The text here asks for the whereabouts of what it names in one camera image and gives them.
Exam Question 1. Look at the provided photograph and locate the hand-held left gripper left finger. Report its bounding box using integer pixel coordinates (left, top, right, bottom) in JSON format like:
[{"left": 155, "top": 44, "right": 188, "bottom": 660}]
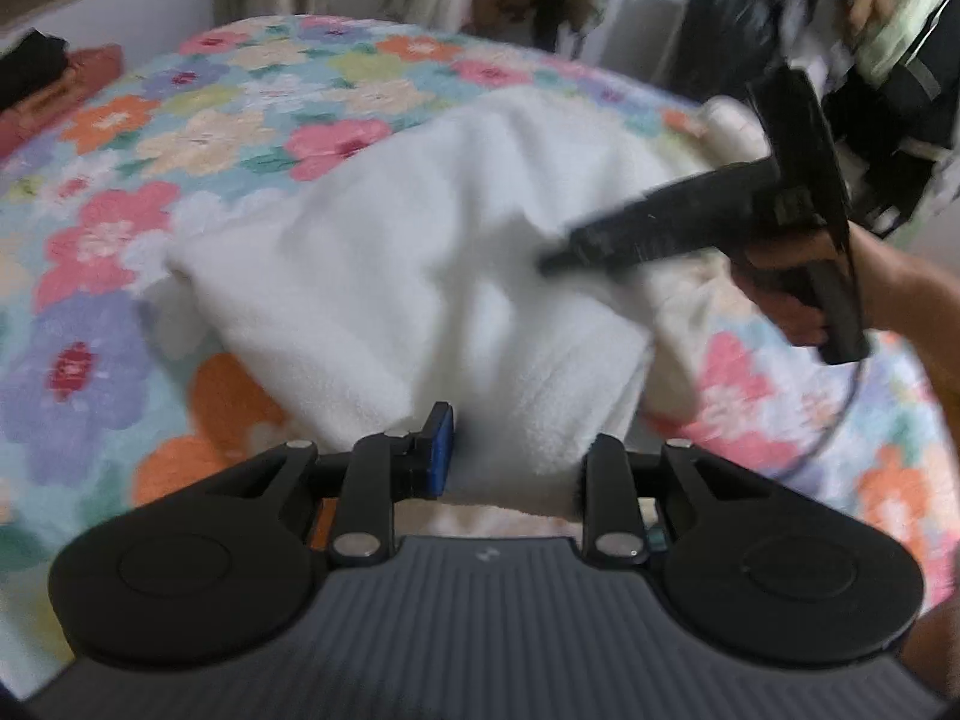
[{"left": 204, "top": 403, "right": 458, "bottom": 568}]

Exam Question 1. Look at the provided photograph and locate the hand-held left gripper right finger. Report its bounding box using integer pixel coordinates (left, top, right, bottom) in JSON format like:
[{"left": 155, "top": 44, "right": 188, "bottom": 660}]
[{"left": 573, "top": 431, "right": 751, "bottom": 569}]

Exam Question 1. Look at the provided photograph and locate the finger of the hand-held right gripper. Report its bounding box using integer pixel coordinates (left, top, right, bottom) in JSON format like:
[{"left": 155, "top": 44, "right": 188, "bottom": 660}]
[
  {"left": 567, "top": 163, "right": 760, "bottom": 250},
  {"left": 538, "top": 228, "right": 751, "bottom": 280}
]

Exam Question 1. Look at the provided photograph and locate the white fleece zip jacket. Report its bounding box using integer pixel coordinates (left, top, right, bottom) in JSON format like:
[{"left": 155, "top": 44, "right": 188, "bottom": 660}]
[{"left": 161, "top": 86, "right": 758, "bottom": 526}]

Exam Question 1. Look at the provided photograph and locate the person's right forearm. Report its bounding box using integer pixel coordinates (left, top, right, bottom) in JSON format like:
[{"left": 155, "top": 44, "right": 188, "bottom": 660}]
[{"left": 847, "top": 225, "right": 960, "bottom": 410}]

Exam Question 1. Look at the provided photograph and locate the person's right hand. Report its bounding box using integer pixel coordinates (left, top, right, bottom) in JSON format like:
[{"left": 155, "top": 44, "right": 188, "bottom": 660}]
[{"left": 730, "top": 228, "right": 863, "bottom": 350}]

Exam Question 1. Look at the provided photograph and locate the black plastic bag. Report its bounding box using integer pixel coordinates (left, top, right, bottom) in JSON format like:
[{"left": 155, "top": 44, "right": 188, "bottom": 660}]
[{"left": 686, "top": 0, "right": 785, "bottom": 95}]

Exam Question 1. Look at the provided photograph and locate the floral quilted blanket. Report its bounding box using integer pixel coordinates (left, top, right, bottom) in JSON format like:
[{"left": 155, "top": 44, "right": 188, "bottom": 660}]
[{"left": 0, "top": 13, "right": 960, "bottom": 691}]

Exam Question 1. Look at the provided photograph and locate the red-brown storage case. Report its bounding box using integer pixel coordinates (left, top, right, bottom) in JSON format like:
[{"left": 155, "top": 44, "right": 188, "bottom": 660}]
[{"left": 0, "top": 43, "right": 125, "bottom": 158}]

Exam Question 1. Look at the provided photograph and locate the black folded cloth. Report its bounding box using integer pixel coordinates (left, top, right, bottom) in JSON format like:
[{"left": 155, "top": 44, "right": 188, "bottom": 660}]
[{"left": 0, "top": 28, "right": 70, "bottom": 115}]

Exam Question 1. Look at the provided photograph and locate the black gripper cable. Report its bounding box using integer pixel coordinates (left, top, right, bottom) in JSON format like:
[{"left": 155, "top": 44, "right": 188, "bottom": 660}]
[{"left": 772, "top": 356, "right": 875, "bottom": 477}]

